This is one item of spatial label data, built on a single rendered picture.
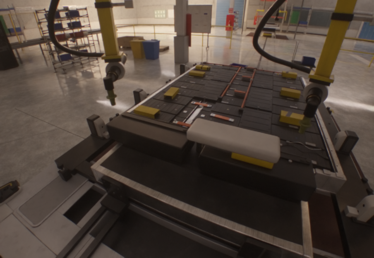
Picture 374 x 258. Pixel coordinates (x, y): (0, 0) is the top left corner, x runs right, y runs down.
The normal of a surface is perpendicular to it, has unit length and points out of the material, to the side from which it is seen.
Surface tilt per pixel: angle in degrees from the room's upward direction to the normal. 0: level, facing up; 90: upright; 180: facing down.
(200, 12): 90
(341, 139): 90
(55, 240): 0
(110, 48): 90
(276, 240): 0
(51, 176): 0
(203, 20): 90
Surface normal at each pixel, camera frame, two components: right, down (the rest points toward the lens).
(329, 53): -0.62, 0.41
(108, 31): 0.18, 0.52
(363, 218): -0.41, 0.48
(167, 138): 0.00, -0.85
